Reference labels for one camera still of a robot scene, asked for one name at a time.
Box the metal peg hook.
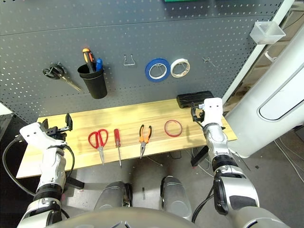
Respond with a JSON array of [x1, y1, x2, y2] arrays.
[[202, 57, 216, 67]]

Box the red handled scissors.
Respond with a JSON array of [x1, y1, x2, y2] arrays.
[[88, 129, 109, 166]]

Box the grey floor cable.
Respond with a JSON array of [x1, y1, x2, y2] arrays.
[[274, 140, 304, 176]]

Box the black plastic tool case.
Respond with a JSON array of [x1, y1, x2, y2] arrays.
[[177, 91, 214, 109]]

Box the orange black needle-nose pliers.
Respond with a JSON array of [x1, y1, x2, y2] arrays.
[[139, 124, 152, 159]]

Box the white tape roll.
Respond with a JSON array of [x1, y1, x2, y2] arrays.
[[170, 57, 191, 78]]

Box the black table support bracket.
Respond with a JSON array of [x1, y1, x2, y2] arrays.
[[66, 177, 85, 190], [191, 146, 209, 167]]

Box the silver left robot leg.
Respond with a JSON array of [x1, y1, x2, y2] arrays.
[[94, 180, 133, 212]]

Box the blue tape roll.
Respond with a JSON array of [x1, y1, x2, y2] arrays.
[[144, 57, 171, 83]]

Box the red handled screwdriver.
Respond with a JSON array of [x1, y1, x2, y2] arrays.
[[114, 128, 123, 169]]

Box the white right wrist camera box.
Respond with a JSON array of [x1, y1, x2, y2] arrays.
[[203, 97, 224, 126]]

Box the orange black handled screwdriver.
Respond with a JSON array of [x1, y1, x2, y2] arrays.
[[82, 48, 96, 73]]

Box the large white rounded housing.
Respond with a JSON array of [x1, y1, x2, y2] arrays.
[[225, 26, 304, 159]]

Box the grey metal pegboard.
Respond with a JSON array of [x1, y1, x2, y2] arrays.
[[0, 0, 285, 119]]

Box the black handled scissors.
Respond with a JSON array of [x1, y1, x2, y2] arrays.
[[42, 61, 84, 93]]

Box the red tape roll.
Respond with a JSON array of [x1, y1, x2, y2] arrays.
[[164, 119, 183, 138]]

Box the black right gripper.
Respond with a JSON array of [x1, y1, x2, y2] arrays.
[[195, 110, 205, 124]]

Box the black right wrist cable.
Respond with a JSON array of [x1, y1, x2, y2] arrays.
[[190, 102, 205, 123]]

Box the silver robot leg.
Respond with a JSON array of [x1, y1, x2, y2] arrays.
[[94, 180, 133, 212], [160, 175, 192, 221]]

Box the silver right robot leg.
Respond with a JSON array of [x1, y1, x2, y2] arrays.
[[160, 175, 192, 221]]

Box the black right shoulder cable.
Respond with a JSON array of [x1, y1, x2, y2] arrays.
[[192, 185, 216, 223]]

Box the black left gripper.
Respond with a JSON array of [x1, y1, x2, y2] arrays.
[[41, 113, 73, 143]]

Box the grey robot torso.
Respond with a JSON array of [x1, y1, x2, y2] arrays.
[[51, 206, 198, 228]]

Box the white plastic hook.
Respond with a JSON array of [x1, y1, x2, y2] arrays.
[[265, 51, 277, 63]]

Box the white pegboard frame post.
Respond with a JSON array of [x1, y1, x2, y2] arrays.
[[222, 0, 300, 103]]

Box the translucent plastic bin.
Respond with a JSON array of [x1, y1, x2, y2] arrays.
[[249, 21, 286, 45]]

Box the metal wire pliers holder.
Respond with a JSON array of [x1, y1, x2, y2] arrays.
[[123, 54, 137, 66]]

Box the black plastic cup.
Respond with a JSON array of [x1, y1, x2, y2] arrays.
[[77, 63, 108, 99]]

